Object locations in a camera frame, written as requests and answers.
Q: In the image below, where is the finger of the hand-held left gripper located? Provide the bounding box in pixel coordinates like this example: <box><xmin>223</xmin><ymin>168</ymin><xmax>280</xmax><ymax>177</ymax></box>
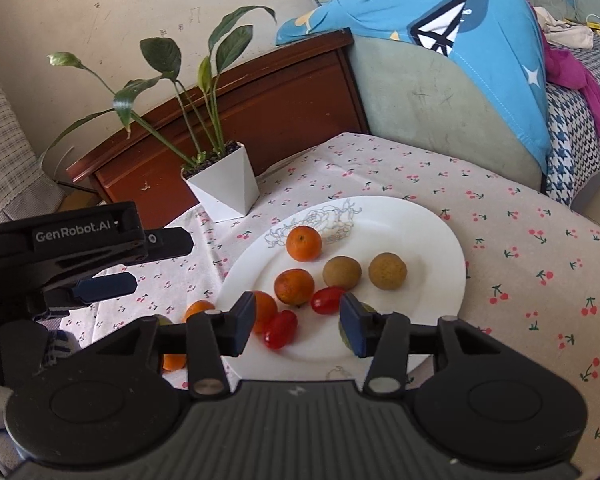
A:
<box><xmin>30</xmin><ymin>271</ymin><xmax>139</xmax><ymax>318</ymax></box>
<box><xmin>145</xmin><ymin>227</ymin><xmax>196</xmax><ymax>262</ymax></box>

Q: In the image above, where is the cream cloth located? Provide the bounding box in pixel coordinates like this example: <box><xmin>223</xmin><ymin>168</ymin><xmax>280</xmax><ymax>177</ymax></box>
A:
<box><xmin>532</xmin><ymin>7</ymin><xmax>596</xmax><ymax>51</ymax></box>

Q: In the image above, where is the red cherry tomato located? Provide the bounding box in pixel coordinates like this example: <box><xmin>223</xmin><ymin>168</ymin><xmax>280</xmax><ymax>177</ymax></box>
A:
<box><xmin>310</xmin><ymin>286</ymin><xmax>347</xmax><ymax>315</ymax></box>
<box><xmin>264</xmin><ymin>310</ymin><xmax>299</xmax><ymax>350</ymax></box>

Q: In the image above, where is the beige checkered cloth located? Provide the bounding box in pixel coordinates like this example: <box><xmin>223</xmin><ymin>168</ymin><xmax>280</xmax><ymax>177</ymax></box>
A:
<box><xmin>0</xmin><ymin>35</ymin><xmax>38</xmax><ymax>231</ymax></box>

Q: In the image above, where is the houndstooth blanket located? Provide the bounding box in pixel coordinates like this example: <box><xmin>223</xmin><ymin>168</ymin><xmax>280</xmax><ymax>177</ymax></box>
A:
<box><xmin>542</xmin><ymin>42</ymin><xmax>600</xmax><ymax>211</ymax></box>

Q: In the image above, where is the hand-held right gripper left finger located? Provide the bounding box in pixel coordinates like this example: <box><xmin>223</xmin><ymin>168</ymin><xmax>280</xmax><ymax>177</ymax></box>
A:
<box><xmin>87</xmin><ymin>291</ymin><xmax>258</xmax><ymax>401</ymax></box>

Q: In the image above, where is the cherry print tablecloth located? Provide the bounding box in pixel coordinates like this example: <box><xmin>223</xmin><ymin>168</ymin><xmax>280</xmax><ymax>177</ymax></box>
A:
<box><xmin>60</xmin><ymin>132</ymin><xmax>600</xmax><ymax>461</ymax></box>

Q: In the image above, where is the magenta cloth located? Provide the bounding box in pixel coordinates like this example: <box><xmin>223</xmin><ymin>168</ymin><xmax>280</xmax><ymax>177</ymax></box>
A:
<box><xmin>544</xmin><ymin>42</ymin><xmax>600</xmax><ymax>153</ymax></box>

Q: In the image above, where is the pale green cushion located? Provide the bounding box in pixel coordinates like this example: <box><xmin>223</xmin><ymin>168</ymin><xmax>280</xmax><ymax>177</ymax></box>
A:
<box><xmin>347</xmin><ymin>35</ymin><xmax>548</xmax><ymax>192</ymax></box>

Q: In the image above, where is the blue printed quilt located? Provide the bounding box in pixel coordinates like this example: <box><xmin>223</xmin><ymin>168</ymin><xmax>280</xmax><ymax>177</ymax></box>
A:
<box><xmin>275</xmin><ymin>0</ymin><xmax>553</xmax><ymax>173</ymax></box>

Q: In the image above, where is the potted plant in white pot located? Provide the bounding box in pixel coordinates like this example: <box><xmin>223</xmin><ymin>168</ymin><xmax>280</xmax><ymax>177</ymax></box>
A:
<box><xmin>39</xmin><ymin>6</ymin><xmax>277</xmax><ymax>223</ymax></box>

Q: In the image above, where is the white ceramic plate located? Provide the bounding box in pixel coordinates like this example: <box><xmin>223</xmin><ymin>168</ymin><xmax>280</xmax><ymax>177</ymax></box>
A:
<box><xmin>215</xmin><ymin>196</ymin><xmax>468</xmax><ymax>382</ymax></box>

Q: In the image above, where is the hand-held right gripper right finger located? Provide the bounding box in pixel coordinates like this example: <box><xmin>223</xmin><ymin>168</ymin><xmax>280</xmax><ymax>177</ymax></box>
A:
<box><xmin>340</xmin><ymin>292</ymin><xmax>517</xmax><ymax>397</ymax></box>

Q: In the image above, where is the brown kiwi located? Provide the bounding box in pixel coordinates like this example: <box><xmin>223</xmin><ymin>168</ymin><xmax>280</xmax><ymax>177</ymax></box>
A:
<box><xmin>340</xmin><ymin>302</ymin><xmax>383</xmax><ymax>356</ymax></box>
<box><xmin>322</xmin><ymin>256</ymin><xmax>363</xmax><ymax>292</ymax></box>
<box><xmin>368</xmin><ymin>252</ymin><xmax>408</xmax><ymax>291</ymax></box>

